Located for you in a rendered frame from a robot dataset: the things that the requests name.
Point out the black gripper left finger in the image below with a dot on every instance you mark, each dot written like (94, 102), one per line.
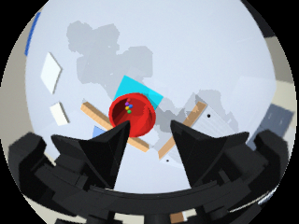
(103, 153)

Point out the tan wooden plank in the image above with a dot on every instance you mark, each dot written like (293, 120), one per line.
(106, 123)

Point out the red cup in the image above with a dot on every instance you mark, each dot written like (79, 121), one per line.
(141, 118)

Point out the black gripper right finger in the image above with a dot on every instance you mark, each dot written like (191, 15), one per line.
(199, 152)

